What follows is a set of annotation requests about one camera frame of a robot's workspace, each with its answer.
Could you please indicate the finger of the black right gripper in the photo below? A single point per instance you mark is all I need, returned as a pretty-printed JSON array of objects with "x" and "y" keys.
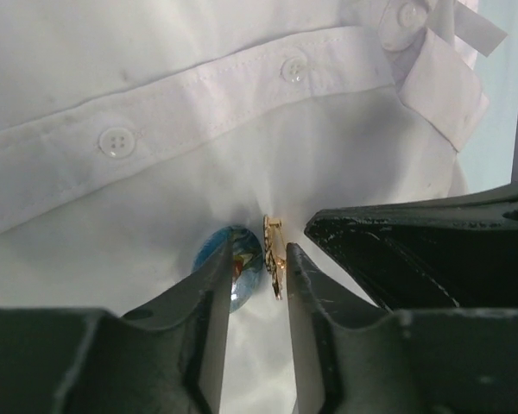
[{"x": 441, "y": 253}]

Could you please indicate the gold maple leaf brooch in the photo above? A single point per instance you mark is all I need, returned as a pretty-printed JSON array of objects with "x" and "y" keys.
[{"x": 274, "y": 253}]

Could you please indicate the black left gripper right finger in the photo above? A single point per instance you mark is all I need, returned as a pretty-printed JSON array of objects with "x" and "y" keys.
[{"x": 353, "y": 357}]

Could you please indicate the white button-up shirt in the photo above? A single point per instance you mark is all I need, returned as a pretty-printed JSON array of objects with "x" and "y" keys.
[{"x": 131, "y": 131}]

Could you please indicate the round blue pin badge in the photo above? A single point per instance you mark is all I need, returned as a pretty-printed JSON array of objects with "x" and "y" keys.
[{"x": 246, "y": 276}]

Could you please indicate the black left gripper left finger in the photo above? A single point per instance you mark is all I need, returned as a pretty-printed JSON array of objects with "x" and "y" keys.
[{"x": 166, "y": 356}]

